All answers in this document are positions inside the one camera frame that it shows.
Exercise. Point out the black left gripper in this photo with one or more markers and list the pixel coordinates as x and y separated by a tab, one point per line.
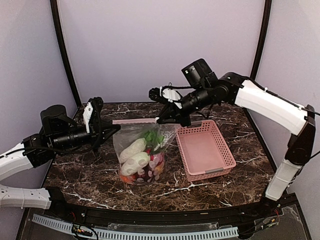
98	134

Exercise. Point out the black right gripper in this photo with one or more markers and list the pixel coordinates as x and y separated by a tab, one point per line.
167	112

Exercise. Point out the green leaf toy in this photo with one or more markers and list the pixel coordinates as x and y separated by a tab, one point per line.
154	140

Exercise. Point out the white bun toy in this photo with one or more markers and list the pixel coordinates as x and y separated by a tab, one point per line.
136	147
135	163

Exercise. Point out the clear zip top bag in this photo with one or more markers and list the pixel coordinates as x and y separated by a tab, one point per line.
133	129

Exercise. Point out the orange tangerine toy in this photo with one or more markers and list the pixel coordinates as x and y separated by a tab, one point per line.
128	179

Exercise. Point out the pink plastic basket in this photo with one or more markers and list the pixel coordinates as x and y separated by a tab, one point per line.
204	151

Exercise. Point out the dark red onion toy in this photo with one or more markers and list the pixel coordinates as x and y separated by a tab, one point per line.
152	171

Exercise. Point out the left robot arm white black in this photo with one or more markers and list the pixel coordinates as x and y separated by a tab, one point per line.
36	150

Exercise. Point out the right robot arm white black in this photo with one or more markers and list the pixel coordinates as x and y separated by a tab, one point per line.
244	92

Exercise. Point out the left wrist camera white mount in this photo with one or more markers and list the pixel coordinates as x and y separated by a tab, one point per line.
87	113

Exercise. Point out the white slotted cable duct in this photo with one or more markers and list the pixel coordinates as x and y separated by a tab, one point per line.
115	231

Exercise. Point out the black front rail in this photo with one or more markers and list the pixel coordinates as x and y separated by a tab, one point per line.
242	216

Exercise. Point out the left black frame post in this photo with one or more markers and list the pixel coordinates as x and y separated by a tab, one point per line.
63	52

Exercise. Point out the black frame post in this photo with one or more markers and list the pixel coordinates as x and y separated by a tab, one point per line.
262	38
63	52

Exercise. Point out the right black frame post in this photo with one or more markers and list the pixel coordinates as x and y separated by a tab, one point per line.
262	38

